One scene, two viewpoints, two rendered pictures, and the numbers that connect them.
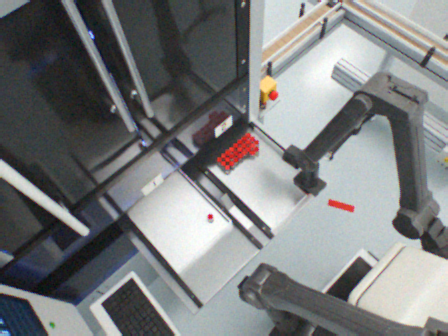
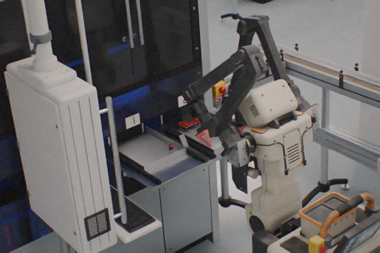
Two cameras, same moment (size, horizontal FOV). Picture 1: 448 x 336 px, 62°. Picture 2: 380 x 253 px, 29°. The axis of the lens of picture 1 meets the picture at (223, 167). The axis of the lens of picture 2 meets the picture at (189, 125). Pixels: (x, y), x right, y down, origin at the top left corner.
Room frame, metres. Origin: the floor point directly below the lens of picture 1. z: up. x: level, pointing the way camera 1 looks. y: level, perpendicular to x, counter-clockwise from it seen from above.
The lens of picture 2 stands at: (-2.75, -0.03, 2.68)
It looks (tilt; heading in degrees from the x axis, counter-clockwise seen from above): 27 degrees down; 0
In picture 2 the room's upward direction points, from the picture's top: 4 degrees counter-clockwise
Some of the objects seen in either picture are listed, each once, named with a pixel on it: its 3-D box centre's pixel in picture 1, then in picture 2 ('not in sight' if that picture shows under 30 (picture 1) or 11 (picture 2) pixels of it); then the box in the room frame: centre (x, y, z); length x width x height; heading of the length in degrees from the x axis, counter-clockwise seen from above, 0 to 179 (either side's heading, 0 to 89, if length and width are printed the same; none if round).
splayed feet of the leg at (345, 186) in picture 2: (352, 131); (323, 191); (1.21, -0.87, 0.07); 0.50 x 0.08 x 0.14; 127
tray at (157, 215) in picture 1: (174, 214); (145, 148); (0.48, 0.20, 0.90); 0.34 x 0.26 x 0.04; 37
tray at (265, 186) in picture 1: (262, 176); (211, 132); (0.59, -0.14, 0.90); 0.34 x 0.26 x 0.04; 37
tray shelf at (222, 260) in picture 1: (221, 199); (180, 145); (0.53, 0.02, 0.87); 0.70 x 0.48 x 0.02; 127
